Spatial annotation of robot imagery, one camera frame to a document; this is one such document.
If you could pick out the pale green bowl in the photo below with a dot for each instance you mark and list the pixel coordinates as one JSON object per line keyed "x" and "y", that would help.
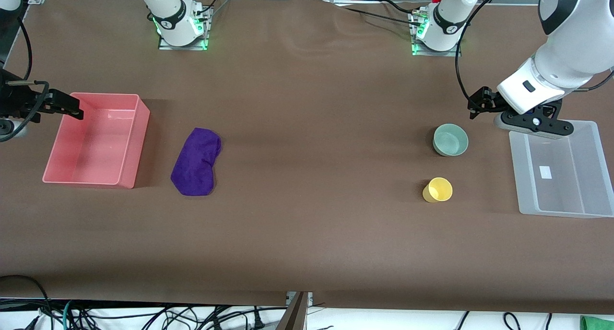
{"x": 451, "y": 140}

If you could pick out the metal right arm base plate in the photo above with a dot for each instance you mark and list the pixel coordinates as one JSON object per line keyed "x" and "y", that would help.
{"x": 165, "y": 46}

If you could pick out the green cloth scrap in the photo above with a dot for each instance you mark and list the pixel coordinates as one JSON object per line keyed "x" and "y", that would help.
{"x": 597, "y": 323}

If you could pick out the pink plastic bin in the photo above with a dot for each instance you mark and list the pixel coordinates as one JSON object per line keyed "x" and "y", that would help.
{"x": 72, "y": 169}

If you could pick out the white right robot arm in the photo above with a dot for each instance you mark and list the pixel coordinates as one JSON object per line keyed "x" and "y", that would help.
{"x": 168, "y": 13}

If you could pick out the purple cloth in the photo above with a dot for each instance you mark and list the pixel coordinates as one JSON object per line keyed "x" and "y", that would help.
{"x": 196, "y": 162}

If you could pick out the clear plastic bin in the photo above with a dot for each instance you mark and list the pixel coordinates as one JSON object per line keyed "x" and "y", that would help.
{"x": 566, "y": 195}

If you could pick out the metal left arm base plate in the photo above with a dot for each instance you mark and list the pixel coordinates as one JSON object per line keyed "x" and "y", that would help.
{"x": 455, "y": 53}

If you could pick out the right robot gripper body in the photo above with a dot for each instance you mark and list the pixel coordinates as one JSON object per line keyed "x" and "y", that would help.
{"x": 13, "y": 101}

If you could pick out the brown table support beam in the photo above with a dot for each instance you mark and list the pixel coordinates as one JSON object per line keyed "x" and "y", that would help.
{"x": 295, "y": 318}

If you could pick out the brown table cover sheet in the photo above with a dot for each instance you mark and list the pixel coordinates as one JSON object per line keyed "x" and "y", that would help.
{"x": 307, "y": 176}

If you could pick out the yellow cup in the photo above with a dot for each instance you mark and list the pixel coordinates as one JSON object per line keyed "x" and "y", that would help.
{"x": 439, "y": 191}

